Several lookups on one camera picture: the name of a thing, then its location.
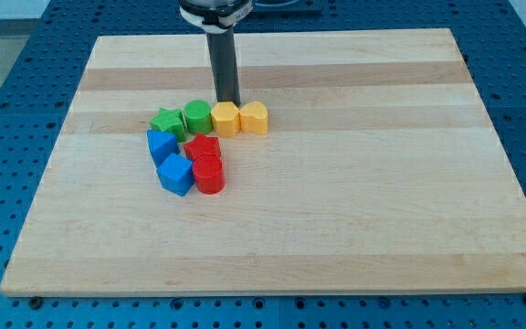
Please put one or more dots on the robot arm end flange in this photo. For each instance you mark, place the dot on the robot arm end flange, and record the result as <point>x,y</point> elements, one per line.
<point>215,16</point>

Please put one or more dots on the yellow heart block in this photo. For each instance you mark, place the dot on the yellow heart block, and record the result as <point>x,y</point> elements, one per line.
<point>254,118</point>

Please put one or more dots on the red cylinder block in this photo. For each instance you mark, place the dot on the red cylinder block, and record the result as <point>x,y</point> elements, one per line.
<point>208,172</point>

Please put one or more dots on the yellow pentagon block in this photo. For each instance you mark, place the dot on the yellow pentagon block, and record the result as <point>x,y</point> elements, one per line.
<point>226,119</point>

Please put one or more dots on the red star block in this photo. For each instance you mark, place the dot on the red star block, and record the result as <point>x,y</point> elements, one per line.
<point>202,145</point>

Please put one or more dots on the green cylinder block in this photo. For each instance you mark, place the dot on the green cylinder block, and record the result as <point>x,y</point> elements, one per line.
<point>198,117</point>

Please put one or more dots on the blue cube block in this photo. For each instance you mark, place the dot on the blue cube block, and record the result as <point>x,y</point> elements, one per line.
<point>175,174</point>

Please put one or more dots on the blue triangle block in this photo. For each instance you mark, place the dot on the blue triangle block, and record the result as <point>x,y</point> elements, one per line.
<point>161,145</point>

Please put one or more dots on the green star block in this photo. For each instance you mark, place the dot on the green star block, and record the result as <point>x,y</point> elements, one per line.
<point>170,121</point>

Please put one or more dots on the wooden board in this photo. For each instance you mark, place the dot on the wooden board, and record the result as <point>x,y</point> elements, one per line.
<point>381,173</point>

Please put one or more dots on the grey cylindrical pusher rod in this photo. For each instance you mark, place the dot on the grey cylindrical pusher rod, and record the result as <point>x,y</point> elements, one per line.
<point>223,59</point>

